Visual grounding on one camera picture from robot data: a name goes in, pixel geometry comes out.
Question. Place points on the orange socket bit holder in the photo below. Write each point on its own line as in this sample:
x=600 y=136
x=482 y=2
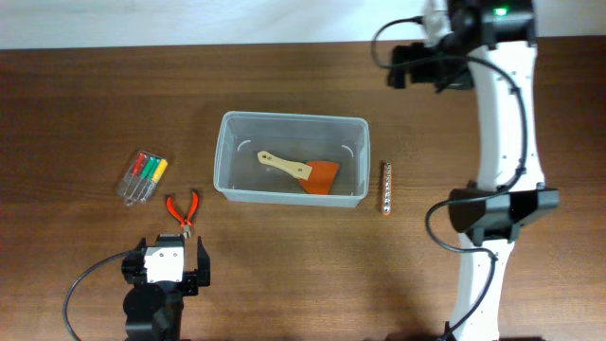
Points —
x=386 y=204

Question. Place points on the wooden handled orange scraper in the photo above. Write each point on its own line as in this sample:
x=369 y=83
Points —
x=315 y=177

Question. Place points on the clear screwdriver set case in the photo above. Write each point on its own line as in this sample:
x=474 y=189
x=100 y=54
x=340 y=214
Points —
x=133 y=189

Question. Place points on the green handled screwdriver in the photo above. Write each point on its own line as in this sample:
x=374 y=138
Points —
x=149 y=167

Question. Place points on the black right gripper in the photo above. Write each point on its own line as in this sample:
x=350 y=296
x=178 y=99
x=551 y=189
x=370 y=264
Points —
x=459 y=81

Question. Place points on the clear plastic container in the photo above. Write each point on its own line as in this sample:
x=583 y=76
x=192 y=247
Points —
x=240 y=177

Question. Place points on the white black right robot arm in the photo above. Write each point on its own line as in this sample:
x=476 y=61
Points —
x=491 y=48

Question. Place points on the red black diagonal cutters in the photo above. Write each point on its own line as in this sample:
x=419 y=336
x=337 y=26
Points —
x=186 y=219

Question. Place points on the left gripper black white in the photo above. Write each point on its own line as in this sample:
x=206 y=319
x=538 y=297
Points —
x=192 y=279

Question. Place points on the yellow handled screwdriver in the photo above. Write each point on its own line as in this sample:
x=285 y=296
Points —
x=159 y=171

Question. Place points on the red handled screwdriver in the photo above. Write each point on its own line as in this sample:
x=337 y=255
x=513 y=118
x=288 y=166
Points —
x=138 y=164

